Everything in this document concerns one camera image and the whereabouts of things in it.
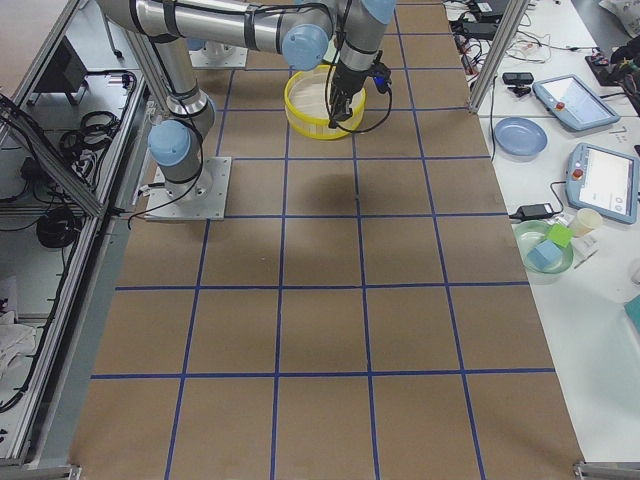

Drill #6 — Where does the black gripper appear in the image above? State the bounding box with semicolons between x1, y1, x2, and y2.
329;62;372;125

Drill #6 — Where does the yellow steamer layer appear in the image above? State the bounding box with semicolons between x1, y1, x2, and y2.
284;65;347;140

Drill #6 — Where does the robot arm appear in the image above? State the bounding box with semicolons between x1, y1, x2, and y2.
99;1;396;199

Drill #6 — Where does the black webcam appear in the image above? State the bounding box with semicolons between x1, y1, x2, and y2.
502;72;534;98

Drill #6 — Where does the blue plate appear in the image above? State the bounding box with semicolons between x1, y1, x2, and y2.
494;117;548;157

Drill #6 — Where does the upper teach pendant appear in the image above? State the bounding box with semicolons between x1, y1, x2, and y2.
532;74;620;131

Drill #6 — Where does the teach pendant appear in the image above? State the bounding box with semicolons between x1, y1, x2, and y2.
532;74;620;131
565;143;639;225

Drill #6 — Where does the black power brick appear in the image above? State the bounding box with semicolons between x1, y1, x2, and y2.
511;203;555;221

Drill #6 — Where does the green bowl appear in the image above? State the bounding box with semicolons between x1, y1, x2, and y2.
513;220;574;274

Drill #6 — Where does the green cube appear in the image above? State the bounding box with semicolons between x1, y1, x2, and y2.
546;223;573;249

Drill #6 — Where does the blue cube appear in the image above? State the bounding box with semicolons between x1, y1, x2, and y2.
527;240;563;271

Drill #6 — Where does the lower teach pendant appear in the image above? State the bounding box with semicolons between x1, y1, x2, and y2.
565;143;639;225

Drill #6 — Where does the paper cup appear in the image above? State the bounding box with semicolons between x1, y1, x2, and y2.
569;208;603;237

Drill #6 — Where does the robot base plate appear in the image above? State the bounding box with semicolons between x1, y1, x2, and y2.
143;157;232;221

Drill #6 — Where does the aluminium frame post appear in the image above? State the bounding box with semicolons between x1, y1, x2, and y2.
468;0;529;114

